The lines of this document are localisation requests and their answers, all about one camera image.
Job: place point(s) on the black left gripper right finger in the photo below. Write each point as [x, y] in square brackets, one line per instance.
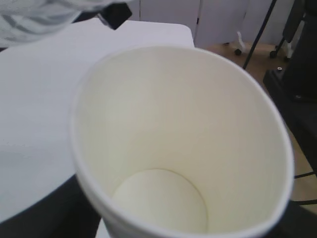
[297, 222]

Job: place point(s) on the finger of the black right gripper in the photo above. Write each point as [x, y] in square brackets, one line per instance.
[114, 15]

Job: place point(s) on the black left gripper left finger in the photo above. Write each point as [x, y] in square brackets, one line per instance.
[64, 213]

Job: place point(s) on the clear water bottle green label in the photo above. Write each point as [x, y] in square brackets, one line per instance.
[26, 21]

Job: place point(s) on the white paper cup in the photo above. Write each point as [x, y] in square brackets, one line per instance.
[174, 142]

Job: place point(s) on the white rolling partition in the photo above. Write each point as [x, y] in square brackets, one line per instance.
[211, 21]

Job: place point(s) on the black equipment case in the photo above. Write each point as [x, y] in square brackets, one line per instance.
[294, 89]

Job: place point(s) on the black tripod stand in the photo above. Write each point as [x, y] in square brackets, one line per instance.
[259, 34]

